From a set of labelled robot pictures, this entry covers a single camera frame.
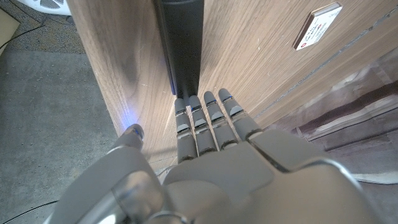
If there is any white matchbox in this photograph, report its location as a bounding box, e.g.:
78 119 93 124
292 1 344 52

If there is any black floor cable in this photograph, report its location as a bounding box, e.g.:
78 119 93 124
0 200 60 224

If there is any printed sofa room backdrop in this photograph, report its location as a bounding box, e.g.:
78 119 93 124
264 46 398 185

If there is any tan cardboard sheet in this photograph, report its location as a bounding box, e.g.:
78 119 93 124
0 8 21 56

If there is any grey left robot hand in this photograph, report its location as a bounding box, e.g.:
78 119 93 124
42 88 384 224

